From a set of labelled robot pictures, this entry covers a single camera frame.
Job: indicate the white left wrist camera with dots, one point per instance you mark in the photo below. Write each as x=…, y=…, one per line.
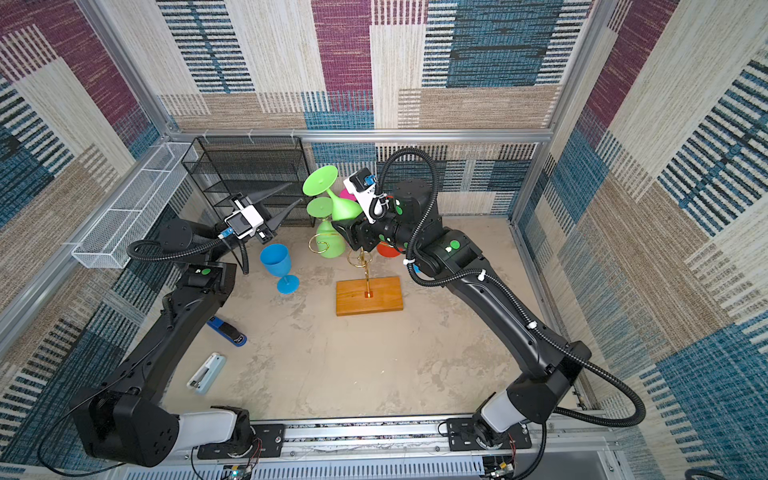
x=245, y=219

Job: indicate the green wine glass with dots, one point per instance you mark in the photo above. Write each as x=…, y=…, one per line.
x=322, y=181
x=321, y=208

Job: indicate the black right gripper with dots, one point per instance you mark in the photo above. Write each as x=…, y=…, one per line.
x=357, y=231

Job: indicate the green wine glass front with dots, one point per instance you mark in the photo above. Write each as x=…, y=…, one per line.
x=322, y=181

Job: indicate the pink wine glass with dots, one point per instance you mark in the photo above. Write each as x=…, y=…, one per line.
x=347, y=195

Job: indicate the light blue stapler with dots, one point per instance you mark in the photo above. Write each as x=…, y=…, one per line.
x=201, y=382

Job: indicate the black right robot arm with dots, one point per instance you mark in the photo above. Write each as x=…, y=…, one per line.
x=398, y=206

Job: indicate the blue wine glass front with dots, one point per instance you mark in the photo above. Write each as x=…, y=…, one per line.
x=277, y=260

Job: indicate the red wine glass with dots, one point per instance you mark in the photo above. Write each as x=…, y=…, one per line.
x=387, y=251

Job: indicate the white mesh wall basket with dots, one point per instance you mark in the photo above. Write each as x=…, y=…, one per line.
x=130, y=216

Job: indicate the wooden rack base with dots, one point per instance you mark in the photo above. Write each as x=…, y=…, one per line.
x=377, y=295

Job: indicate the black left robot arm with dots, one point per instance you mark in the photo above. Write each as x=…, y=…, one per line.
x=122, y=420

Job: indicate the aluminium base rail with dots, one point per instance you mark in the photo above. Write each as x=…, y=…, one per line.
x=405, y=447

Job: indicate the black mesh shelf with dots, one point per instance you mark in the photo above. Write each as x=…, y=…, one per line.
x=223, y=167

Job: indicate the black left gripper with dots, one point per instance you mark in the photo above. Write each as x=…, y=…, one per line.
x=267, y=235

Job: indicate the green wine glass back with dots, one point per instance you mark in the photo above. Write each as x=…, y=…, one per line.
x=321, y=208

